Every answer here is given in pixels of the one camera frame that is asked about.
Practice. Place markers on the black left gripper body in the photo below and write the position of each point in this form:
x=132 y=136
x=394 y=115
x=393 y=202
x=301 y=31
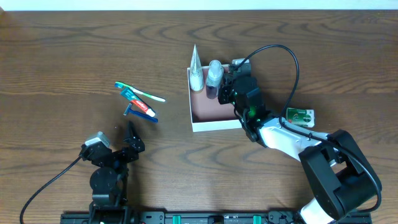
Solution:
x=116 y=154

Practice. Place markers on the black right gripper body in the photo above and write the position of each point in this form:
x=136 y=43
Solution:
x=233 y=79

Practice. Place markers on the blue liquid foam pump bottle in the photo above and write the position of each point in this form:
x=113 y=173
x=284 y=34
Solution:
x=213 y=79

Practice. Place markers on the white box with pink interior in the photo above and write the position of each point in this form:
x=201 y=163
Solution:
x=207 y=114

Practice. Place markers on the green Dettol soap bar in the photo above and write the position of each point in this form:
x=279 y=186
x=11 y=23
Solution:
x=301 y=117

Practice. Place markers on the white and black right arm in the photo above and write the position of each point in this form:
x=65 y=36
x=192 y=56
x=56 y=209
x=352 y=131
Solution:
x=339 y=175

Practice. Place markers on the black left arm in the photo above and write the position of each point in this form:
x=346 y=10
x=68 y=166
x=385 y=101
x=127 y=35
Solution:
x=109 y=181

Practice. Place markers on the blue disposable razor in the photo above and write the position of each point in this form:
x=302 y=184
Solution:
x=129 y=110

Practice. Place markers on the Colgate toothpaste tube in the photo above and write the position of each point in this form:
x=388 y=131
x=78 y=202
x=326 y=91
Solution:
x=134 y=99

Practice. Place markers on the green and white toothbrush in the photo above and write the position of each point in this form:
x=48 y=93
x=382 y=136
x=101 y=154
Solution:
x=139 y=92

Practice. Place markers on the black mounting rail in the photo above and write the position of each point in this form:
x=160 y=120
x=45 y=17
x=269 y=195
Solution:
x=272 y=217

